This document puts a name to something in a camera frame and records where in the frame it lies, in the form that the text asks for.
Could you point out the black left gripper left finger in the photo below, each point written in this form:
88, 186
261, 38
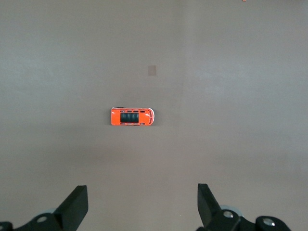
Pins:
72, 209

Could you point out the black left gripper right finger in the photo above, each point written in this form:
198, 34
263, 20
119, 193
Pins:
209, 209

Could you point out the orange toy bus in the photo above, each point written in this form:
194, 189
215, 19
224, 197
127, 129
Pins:
115, 118

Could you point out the brown square tape patch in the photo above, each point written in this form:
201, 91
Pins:
152, 70

